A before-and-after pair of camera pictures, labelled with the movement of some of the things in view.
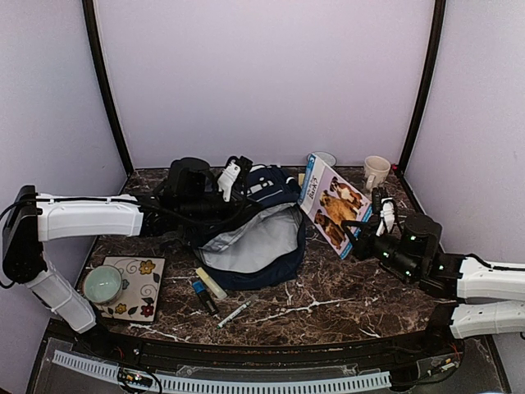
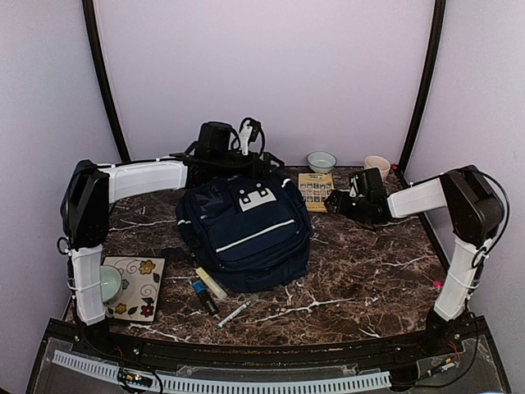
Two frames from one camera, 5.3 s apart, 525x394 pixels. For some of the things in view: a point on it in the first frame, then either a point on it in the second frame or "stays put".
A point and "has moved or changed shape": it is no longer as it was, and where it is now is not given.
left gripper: [236, 199] to [262, 165]
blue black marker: [200, 289] stays put
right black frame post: [427, 80] stays put
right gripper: [366, 240] to [342, 201]
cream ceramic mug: [376, 171] stays put
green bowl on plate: [102, 285] stays put
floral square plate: [141, 278] stays put
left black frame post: [93, 40] stays put
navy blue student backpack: [264, 247] has moved or changed shape
